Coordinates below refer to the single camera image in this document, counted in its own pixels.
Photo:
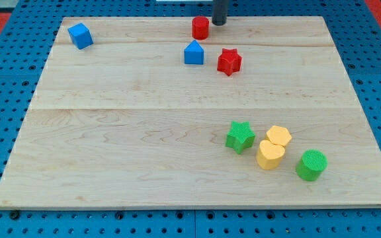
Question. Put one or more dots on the yellow hexagon block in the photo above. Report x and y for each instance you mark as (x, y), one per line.
(278, 135)

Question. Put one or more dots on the green star block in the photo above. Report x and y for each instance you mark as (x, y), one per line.
(240, 136)

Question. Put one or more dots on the wooden board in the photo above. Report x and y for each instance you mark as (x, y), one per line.
(125, 124)

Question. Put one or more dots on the blue house-shaped block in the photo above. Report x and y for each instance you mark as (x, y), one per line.
(194, 53)

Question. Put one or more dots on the red star block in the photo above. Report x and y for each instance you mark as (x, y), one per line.
(229, 61)

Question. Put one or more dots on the yellow heart block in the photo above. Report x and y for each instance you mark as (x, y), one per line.
(269, 155)

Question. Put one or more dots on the red cylinder block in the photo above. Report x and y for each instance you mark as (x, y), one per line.
(200, 27)

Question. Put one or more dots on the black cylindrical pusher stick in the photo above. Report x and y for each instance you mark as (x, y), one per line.
(219, 12)

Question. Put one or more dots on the green cylinder block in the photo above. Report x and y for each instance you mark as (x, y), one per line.
(311, 165)

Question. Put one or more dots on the blue cube block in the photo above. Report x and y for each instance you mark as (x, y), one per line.
(80, 36)

